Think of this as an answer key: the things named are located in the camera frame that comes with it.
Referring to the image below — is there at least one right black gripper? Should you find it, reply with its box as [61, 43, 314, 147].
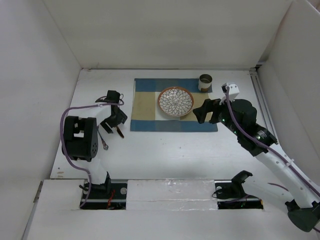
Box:
[193, 94, 243, 137]

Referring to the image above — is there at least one iridescent rainbow fork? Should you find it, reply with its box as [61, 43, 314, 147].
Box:
[97, 126, 109, 151]

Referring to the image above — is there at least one white and brown cup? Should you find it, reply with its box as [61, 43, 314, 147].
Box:
[198, 74, 213, 93]

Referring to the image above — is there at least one floral plate with orange rim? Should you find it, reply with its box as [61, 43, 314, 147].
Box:
[157, 86, 195, 117]

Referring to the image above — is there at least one blue and tan placemat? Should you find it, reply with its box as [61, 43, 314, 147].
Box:
[130, 78, 218, 133]

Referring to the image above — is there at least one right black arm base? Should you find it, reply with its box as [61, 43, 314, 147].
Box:
[211, 180, 264, 210]

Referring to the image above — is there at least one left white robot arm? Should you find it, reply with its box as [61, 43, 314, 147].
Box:
[60, 90, 128, 199]

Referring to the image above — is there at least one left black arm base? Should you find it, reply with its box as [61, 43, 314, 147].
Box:
[79, 181, 128, 210]

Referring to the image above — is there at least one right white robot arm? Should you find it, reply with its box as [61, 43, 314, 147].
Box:
[193, 98, 320, 232]

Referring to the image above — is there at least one white front board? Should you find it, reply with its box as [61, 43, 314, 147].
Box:
[27, 180, 318, 240]

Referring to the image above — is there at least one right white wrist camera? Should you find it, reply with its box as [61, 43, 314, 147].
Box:
[219, 82, 240, 105]

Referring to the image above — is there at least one aluminium side rail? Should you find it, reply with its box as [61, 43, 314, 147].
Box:
[248, 65, 307, 201]

